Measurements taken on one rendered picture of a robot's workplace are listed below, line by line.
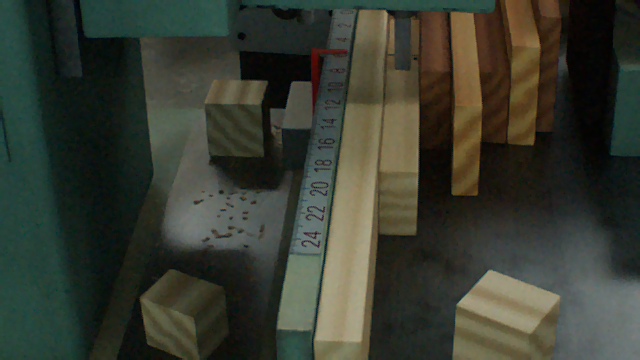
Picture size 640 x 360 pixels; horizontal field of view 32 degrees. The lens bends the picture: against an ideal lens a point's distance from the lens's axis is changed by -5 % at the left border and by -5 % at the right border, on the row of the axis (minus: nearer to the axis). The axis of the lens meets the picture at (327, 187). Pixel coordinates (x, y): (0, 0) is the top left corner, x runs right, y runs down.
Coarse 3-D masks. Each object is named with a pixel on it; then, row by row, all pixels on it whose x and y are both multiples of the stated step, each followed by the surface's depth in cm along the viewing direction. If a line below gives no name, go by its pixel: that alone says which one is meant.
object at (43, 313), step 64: (0, 0) 53; (0, 64) 54; (128, 64) 74; (0, 128) 56; (64, 128) 60; (128, 128) 75; (0, 192) 59; (64, 192) 61; (128, 192) 75; (0, 256) 61; (64, 256) 61; (0, 320) 64; (64, 320) 63
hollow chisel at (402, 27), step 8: (400, 24) 63; (408, 24) 63; (400, 32) 64; (408, 32) 64; (400, 40) 64; (408, 40) 64; (400, 48) 64; (408, 48) 64; (400, 56) 64; (408, 56) 64; (400, 64) 65; (408, 64) 65
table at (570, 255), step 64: (576, 128) 69; (448, 192) 63; (512, 192) 63; (576, 192) 63; (384, 256) 59; (448, 256) 58; (512, 256) 58; (576, 256) 58; (384, 320) 54; (448, 320) 54; (576, 320) 54
